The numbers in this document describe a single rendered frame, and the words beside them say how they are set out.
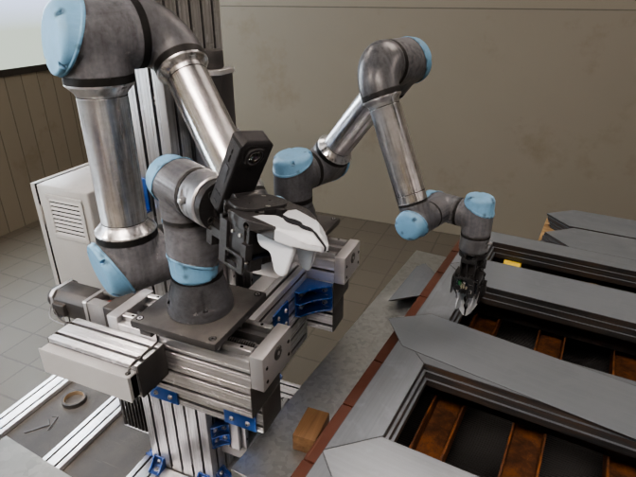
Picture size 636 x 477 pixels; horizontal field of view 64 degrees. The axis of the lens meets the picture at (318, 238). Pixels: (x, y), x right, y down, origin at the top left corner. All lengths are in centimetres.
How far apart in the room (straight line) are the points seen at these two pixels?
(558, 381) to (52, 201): 135
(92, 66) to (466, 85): 312
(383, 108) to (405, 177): 17
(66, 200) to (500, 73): 295
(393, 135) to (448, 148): 266
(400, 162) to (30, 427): 172
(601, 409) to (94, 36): 123
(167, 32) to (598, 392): 117
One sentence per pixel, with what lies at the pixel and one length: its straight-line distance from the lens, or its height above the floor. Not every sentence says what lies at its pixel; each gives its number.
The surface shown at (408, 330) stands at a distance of 142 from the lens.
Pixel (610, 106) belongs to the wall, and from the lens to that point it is 380.
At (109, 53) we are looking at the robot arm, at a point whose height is 160.
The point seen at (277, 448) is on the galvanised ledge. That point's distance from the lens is 136.
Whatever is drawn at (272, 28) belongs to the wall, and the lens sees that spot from 422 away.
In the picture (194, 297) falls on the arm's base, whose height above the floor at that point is 110.
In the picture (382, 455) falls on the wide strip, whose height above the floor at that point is 87.
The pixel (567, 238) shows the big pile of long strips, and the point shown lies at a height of 85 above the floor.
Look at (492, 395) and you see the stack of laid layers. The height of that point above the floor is 85.
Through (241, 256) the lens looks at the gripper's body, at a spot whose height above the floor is 141.
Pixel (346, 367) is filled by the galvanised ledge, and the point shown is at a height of 68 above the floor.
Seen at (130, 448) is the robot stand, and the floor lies 21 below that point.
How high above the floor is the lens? 169
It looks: 26 degrees down
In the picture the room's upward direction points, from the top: straight up
